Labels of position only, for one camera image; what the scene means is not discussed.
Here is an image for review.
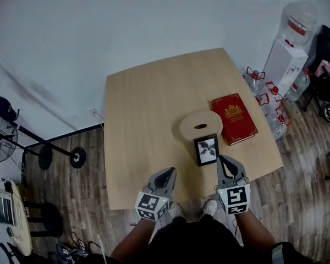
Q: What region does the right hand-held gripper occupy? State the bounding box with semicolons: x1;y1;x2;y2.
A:
214;155;251;215

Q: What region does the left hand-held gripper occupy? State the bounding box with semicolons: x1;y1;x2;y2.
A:
134;167;177;222

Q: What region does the black framed photo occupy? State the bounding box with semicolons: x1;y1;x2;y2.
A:
194;134;220;167

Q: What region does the person's left forearm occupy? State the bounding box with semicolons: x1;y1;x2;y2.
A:
109;217;157;262

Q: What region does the person's right forearm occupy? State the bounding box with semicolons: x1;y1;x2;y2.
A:
233;212;277;249

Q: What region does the person's left white shoe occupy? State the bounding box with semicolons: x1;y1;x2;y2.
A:
167;202;184;219

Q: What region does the person's white shoe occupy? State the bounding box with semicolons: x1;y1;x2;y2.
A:
167;202;184;219
200;199;218;217

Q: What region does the person's right white shoe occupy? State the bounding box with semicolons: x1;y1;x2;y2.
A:
200;199;218;217

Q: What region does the red hardcover book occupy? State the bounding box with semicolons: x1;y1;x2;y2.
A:
211;93;259;146

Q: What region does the beige coiled round roll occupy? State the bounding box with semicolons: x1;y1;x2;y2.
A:
180;110;223;141

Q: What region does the person's black clothing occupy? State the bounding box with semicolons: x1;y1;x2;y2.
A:
87;214;314;264

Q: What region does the black and white floor device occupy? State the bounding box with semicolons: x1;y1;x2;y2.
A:
54;243;89;264

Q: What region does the white water dispenser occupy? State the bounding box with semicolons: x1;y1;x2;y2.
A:
262;38;309;98

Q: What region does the pink cloth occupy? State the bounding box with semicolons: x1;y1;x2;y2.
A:
316;60;330;76

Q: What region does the round beige table black base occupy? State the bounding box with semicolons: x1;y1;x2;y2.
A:
0;174;64;257

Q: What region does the black chair with garment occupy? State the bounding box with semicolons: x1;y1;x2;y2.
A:
302;25;330;112

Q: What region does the black office chair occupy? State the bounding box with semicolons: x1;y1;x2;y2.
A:
0;242;45;264

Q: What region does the large clear water bottle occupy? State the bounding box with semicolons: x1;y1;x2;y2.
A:
276;0;318;48

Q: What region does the dark baseball cap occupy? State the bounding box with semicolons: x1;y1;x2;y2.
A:
0;95;20;122

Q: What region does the clear jug with red handle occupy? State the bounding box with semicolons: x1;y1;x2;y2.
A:
265;81;284;102
287;68;315;102
254;93;270;115
244;66;266;90
271;106;294;142

